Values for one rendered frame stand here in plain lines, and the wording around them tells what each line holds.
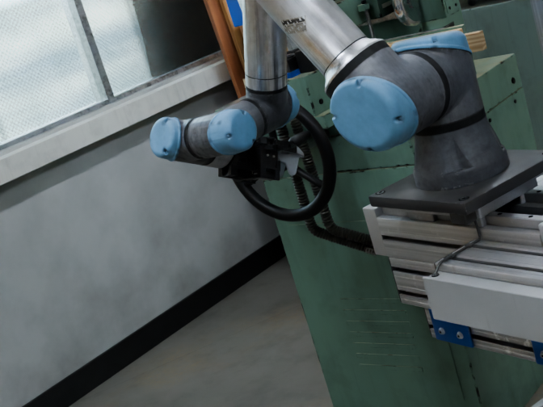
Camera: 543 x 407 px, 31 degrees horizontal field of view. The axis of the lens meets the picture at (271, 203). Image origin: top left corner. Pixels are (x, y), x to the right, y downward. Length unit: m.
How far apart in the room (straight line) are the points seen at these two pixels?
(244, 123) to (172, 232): 2.04
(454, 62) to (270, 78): 0.37
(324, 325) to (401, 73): 1.17
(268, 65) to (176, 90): 1.96
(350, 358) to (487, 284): 1.14
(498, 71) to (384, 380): 0.81
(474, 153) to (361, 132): 0.20
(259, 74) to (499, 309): 0.63
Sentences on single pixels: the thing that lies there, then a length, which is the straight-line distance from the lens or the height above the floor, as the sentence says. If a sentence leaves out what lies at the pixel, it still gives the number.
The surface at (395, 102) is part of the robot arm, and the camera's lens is 1.40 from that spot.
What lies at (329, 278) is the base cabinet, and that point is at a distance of 2.42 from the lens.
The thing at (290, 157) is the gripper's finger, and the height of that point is 0.84.
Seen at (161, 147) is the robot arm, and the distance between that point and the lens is 1.76.
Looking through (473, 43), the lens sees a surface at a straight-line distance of 2.19.
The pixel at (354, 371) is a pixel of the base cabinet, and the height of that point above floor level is 0.19.
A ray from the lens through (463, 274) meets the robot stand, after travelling 1.46.
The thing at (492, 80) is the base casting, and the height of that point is 0.77.
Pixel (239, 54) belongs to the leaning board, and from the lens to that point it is 3.79.
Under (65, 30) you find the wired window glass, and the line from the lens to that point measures 3.58.
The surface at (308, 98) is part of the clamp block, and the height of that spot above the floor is 0.91.
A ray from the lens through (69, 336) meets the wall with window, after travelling 3.42.
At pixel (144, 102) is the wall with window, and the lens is 3.58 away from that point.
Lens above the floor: 1.27
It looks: 15 degrees down
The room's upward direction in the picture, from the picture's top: 17 degrees counter-clockwise
